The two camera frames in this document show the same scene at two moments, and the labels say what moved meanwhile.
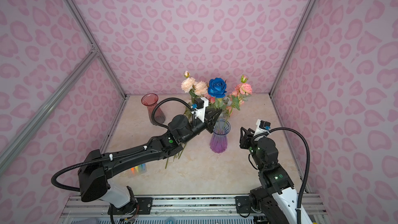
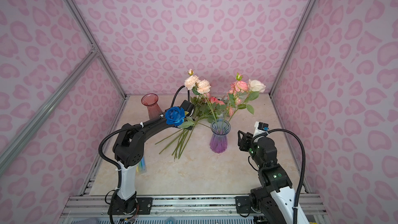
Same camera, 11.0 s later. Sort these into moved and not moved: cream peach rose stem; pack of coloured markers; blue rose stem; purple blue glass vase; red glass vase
Moved: cream peach rose stem; blue rose stem
Not moved: red glass vase; pack of coloured markers; purple blue glass vase
